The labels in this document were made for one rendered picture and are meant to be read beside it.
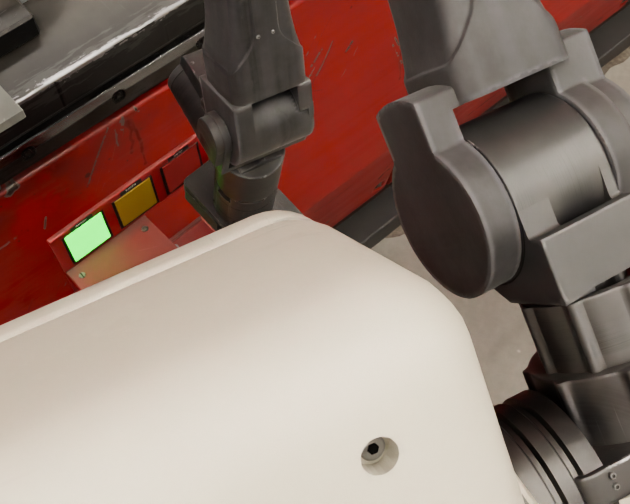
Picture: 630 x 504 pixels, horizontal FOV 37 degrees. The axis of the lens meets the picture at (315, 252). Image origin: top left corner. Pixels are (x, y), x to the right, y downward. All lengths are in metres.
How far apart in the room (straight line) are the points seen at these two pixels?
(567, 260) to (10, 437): 0.25
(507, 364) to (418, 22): 1.38
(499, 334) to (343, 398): 1.58
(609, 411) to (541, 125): 0.13
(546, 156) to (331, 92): 0.98
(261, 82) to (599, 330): 0.35
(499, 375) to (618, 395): 1.35
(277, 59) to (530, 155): 0.30
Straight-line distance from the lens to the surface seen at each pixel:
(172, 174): 1.00
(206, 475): 0.24
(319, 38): 1.29
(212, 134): 0.71
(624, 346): 0.43
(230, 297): 0.28
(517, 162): 0.42
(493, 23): 0.43
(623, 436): 0.44
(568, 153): 0.43
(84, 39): 1.06
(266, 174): 0.77
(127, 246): 1.00
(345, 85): 1.41
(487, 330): 1.81
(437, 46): 0.43
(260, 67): 0.68
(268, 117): 0.71
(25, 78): 1.04
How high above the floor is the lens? 1.60
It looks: 59 degrees down
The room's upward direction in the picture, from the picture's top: 4 degrees counter-clockwise
